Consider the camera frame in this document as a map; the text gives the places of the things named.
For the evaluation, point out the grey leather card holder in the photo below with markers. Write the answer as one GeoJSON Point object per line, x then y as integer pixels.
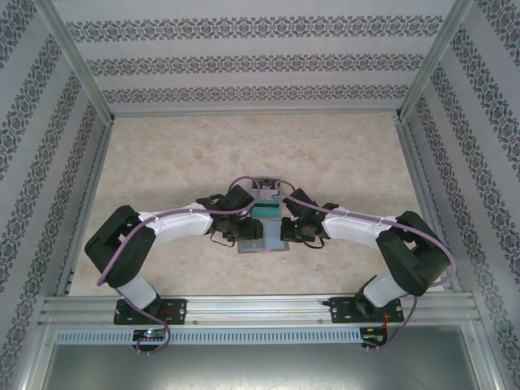
{"type": "Point", "coordinates": [272, 235]}

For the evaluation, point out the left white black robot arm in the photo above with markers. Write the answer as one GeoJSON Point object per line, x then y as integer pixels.
{"type": "Point", "coordinates": [178, 223]}

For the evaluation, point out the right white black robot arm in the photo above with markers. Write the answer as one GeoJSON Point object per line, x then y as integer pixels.
{"type": "Point", "coordinates": [353, 227]}

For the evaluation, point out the pale grey card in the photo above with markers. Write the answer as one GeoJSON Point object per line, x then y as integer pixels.
{"type": "Point", "coordinates": [271, 196]}

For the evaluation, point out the dark printed card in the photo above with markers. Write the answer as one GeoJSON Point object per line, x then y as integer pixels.
{"type": "Point", "coordinates": [266, 183]}

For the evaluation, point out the clear plastic tray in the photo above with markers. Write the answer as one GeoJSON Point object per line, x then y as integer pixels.
{"type": "Point", "coordinates": [269, 219]}

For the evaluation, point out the grey metal sheet panel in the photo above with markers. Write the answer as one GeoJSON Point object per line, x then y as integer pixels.
{"type": "Point", "coordinates": [260, 365]}

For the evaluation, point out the aluminium mounting rail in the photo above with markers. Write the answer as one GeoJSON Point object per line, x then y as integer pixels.
{"type": "Point", "coordinates": [260, 308]}

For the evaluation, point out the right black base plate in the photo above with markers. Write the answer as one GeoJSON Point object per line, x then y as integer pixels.
{"type": "Point", "coordinates": [345, 310]}

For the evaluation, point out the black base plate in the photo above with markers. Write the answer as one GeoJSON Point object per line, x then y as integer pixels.
{"type": "Point", "coordinates": [178, 310]}
{"type": "Point", "coordinates": [345, 310]}

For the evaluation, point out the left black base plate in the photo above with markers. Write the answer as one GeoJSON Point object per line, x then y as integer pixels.
{"type": "Point", "coordinates": [178, 310]}

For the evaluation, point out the aluminium side rail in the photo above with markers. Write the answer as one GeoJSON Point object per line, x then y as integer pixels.
{"type": "Point", "coordinates": [91, 195]}
{"type": "Point", "coordinates": [414, 162]}

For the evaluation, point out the aluminium frame post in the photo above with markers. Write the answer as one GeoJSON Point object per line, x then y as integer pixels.
{"type": "Point", "coordinates": [436, 53]}
{"type": "Point", "coordinates": [73, 57]}

